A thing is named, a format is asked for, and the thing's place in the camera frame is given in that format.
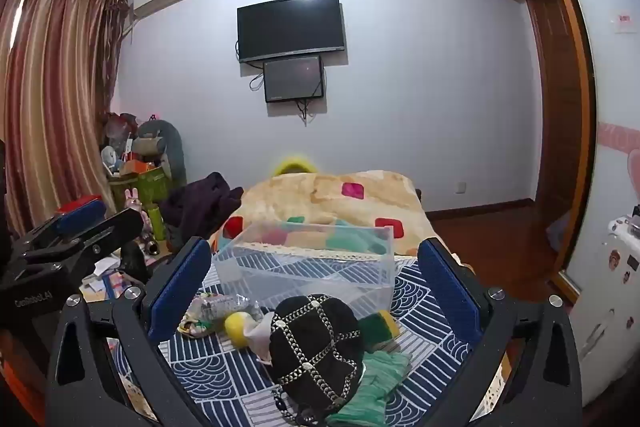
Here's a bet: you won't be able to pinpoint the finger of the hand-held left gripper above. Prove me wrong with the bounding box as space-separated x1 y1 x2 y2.
12 194 108 254
25 208 145 278

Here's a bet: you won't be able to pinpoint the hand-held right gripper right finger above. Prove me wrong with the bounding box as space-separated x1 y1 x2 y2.
418 238 584 427

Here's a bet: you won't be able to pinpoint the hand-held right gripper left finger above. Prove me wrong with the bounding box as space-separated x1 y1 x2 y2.
45 237 217 427

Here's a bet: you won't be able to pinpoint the clear plastic storage box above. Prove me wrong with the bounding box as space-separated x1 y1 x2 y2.
211 221 396 314

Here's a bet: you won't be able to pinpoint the black cap with chain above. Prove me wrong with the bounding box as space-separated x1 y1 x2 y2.
269 294 365 426

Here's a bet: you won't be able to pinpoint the pink bunny toy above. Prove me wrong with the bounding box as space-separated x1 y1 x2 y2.
123 187 152 220

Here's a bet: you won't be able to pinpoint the green bottle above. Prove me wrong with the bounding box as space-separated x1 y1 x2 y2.
146 204 166 242

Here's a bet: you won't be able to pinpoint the clear plastic bag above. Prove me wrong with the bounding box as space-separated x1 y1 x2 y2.
190 294 264 323

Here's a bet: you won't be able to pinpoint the scattered papers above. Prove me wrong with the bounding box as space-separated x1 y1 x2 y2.
80 256 132 303

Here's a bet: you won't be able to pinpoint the green storage box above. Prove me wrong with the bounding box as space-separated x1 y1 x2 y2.
107 166 169 214

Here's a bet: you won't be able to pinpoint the yellow ball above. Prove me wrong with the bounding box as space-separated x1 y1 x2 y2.
224 311 256 349

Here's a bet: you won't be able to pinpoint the green and yellow sponge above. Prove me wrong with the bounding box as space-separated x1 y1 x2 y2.
357 311 401 353

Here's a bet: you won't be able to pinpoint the pile of toys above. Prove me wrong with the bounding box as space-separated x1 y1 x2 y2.
100 111 142 178

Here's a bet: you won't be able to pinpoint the dark purple cloth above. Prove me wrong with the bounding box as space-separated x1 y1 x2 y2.
159 171 245 254

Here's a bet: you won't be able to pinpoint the white cloth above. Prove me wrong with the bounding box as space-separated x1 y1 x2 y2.
247 312 276 366

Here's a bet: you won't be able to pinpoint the grey plush toy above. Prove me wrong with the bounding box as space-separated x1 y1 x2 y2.
134 119 187 188

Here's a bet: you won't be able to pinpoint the teal green cloth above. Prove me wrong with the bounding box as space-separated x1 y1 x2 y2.
325 349 414 427

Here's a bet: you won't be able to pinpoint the striped brown curtain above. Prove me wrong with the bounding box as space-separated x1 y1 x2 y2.
0 0 132 239

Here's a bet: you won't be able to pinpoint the white cabinet with stickers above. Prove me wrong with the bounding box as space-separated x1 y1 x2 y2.
567 203 640 409

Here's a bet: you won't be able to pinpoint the beige printed blanket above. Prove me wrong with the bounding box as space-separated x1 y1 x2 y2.
210 169 442 259

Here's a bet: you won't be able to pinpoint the yellow fuzzy object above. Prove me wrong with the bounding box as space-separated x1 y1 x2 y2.
272 155 321 178

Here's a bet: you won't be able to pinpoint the white door with pink print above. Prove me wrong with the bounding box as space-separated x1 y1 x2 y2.
540 0 640 228

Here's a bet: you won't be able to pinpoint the wooden door frame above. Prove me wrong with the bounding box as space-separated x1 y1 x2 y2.
520 0 599 304

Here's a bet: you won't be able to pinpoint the small black wall monitor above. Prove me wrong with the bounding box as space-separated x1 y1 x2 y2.
263 55 325 104

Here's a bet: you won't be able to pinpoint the black wall television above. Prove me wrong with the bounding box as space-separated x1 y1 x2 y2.
236 0 347 64

